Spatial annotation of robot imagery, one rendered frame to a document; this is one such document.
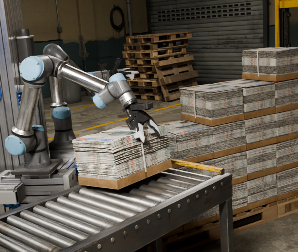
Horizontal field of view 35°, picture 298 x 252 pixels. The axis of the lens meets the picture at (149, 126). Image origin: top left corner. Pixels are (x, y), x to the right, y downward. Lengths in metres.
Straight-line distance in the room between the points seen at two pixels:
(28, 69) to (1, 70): 0.47
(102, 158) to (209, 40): 9.14
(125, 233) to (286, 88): 2.13
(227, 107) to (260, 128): 0.36
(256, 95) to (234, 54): 7.36
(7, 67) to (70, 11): 8.10
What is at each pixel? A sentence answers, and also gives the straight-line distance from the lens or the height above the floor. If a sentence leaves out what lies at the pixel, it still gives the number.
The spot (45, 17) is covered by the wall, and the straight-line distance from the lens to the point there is 10.49.
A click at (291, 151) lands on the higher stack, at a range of 3.78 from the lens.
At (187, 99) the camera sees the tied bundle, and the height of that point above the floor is 1.00.
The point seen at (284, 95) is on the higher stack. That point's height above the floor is 0.96.
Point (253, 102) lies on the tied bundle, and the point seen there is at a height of 0.95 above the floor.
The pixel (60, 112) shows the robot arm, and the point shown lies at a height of 1.03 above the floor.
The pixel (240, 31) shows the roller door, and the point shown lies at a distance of 10.67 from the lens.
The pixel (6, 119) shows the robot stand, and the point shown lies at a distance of 2.88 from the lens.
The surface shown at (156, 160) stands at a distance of 2.31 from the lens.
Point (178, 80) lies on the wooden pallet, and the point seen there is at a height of 0.38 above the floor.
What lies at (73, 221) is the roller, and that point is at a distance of 1.96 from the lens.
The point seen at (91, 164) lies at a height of 0.93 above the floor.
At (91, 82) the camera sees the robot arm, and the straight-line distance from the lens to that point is 2.42.
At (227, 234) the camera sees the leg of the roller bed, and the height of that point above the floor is 0.50.
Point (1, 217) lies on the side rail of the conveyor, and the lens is 2.12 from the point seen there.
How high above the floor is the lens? 1.56
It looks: 12 degrees down
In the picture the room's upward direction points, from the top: 4 degrees counter-clockwise
